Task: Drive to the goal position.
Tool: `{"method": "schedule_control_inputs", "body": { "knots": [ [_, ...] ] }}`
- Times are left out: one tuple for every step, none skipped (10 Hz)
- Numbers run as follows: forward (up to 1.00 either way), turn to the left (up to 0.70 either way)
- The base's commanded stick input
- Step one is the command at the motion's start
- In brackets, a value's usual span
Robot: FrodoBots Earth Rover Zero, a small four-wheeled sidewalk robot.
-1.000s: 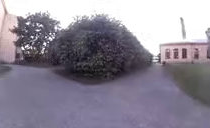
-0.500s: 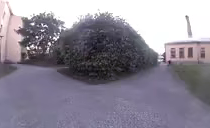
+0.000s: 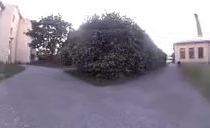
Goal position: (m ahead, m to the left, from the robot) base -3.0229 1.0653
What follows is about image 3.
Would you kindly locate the large green bush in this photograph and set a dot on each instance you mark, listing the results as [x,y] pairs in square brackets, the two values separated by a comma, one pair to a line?
[113,50]

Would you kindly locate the grey asphalt path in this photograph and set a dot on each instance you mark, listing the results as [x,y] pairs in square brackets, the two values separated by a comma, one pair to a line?
[93,106]

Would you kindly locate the green leafy tree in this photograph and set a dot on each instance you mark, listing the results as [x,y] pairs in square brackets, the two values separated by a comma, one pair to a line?
[49,33]

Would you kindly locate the low beige building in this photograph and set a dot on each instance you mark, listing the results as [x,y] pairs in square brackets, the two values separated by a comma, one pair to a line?
[196,50]

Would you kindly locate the grass verge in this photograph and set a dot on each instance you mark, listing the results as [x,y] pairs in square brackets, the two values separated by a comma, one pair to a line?
[203,80]

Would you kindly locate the tall beige building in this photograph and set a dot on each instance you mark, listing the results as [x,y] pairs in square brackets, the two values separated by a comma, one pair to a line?
[9,36]

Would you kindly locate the tall chimney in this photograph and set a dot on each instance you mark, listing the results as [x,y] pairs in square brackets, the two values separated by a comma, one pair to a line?
[198,25]

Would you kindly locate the grass patch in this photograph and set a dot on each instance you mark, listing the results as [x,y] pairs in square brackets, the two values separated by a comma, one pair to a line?
[3,70]

